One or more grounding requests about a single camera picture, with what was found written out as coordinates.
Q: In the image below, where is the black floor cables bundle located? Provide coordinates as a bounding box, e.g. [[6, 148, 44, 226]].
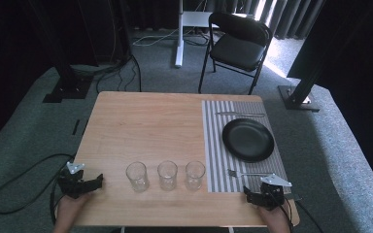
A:
[[95, 53, 143, 94]]

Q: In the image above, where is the silver table knife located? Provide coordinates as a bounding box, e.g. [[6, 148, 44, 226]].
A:
[[215, 111, 266, 118]]

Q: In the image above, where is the person's right hand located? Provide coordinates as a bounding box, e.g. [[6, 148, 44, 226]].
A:
[[257, 201, 293, 233]]

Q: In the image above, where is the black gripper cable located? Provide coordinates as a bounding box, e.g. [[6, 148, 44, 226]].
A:
[[270, 190, 324, 233], [49, 173, 66, 225]]

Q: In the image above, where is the white desk leg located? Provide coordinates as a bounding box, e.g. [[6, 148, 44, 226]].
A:
[[174, 0, 216, 69]]

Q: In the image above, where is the person's left hand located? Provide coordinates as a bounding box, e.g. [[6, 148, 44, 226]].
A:
[[55, 191, 95, 225]]

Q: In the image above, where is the white floor cable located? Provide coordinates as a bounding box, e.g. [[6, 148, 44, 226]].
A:
[[131, 28, 180, 48]]

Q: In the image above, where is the black looped floor cable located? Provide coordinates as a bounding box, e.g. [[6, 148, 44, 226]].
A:
[[0, 152, 76, 216]]

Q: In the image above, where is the grey curtain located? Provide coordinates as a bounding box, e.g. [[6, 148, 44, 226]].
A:
[[203, 0, 325, 41]]

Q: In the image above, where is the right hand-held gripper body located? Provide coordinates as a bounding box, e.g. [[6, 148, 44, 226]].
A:
[[255, 173, 293, 212]]

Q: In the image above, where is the silver fork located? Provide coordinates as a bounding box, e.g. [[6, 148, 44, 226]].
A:
[[227, 168, 275, 179]]

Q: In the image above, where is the black metal stand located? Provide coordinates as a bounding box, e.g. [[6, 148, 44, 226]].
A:
[[28, 0, 94, 104], [278, 18, 348, 113]]

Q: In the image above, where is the black folding chair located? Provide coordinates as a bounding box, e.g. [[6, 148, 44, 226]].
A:
[[197, 12, 274, 96]]

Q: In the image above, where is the black round plate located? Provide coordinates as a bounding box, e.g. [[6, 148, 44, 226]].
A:
[[221, 117, 275, 163]]

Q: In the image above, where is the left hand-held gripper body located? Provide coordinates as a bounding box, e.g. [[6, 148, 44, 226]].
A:
[[56, 161, 92, 199]]

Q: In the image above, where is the grey striped placemat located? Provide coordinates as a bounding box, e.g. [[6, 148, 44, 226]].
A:
[[201, 99, 291, 194]]

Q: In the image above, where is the clear drinking glass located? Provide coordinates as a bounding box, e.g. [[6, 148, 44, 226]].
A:
[[185, 160, 207, 191], [156, 160, 179, 192], [125, 161, 151, 193]]

